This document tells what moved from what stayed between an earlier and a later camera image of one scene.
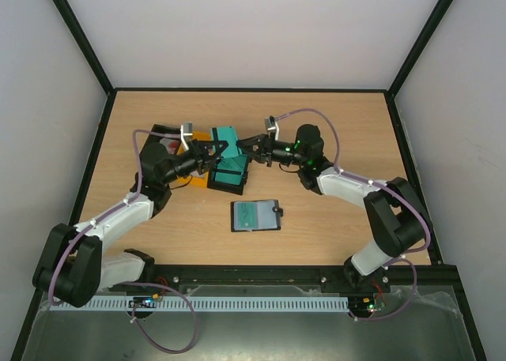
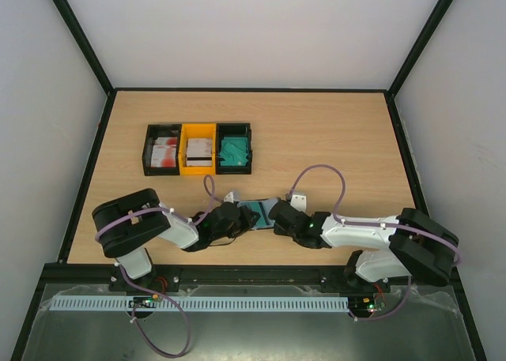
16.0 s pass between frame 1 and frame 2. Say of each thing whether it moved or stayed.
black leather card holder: stayed
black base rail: stayed
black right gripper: moved
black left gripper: moved
